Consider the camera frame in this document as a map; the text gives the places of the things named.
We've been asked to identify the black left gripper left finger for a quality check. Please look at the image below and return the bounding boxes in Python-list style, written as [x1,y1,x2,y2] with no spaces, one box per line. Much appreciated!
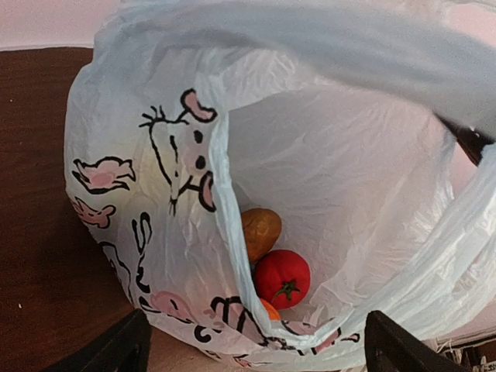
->
[44,309,151,372]

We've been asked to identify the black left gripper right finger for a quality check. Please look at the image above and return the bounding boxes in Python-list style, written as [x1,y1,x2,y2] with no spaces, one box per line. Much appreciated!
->
[364,311,467,372]

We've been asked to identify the orange mandarin fruit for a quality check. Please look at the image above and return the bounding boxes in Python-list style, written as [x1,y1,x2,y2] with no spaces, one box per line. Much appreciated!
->
[260,298,281,321]

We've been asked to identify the light blue plastic bag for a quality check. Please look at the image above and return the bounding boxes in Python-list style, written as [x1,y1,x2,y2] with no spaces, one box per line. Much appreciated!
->
[64,1,495,371]

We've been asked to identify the red fruit in bag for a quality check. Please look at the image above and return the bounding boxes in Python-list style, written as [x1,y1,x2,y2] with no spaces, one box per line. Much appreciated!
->
[253,250,311,310]

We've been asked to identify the brown potato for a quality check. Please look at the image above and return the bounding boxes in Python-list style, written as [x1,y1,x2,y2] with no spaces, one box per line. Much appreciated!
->
[241,208,282,264]

